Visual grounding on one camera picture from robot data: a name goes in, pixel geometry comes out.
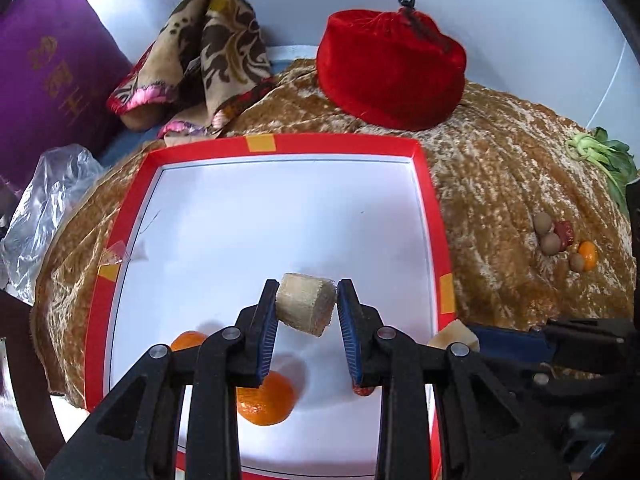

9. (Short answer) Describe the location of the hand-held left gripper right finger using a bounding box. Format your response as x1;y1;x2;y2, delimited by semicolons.
336;278;571;480

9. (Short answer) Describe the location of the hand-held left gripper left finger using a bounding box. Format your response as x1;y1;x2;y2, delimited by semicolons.
45;279;281;480

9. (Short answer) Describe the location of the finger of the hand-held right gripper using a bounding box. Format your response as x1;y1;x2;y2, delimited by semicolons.
470;317;636;373

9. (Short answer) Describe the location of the red tray with white inside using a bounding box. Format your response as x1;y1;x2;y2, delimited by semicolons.
82;132;458;480

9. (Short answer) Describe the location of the golden velvet tablecloth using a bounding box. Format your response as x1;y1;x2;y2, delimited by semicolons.
30;59;636;411

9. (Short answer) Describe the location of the green bok choy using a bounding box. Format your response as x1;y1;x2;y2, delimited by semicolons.
566;127;638;216

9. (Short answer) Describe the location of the clear plastic bag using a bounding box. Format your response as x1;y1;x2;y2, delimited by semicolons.
0;144;106;306

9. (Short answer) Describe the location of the red velvet hat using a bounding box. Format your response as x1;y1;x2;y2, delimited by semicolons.
316;9;468;132

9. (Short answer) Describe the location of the brown floral patterned cloth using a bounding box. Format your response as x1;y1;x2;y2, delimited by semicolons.
106;0;275;138

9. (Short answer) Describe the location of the purple bag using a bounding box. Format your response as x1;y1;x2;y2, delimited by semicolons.
0;0;133;196

